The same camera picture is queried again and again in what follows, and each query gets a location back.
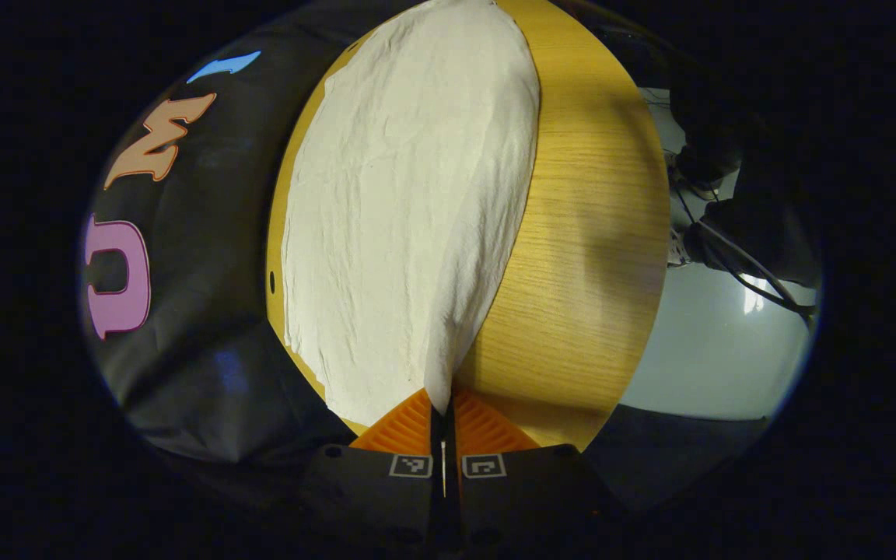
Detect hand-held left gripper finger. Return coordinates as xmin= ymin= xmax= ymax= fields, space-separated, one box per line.
xmin=446 ymin=391 xmax=606 ymax=555
xmin=299 ymin=387 xmax=447 ymax=555

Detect white jeans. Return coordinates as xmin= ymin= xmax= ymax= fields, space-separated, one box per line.
xmin=281 ymin=0 xmax=542 ymax=429

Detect black backdrop cloth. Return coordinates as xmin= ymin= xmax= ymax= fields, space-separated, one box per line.
xmin=79 ymin=16 xmax=387 ymax=467

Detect black cable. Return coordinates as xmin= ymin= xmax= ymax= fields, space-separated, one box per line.
xmin=670 ymin=163 xmax=819 ymax=321

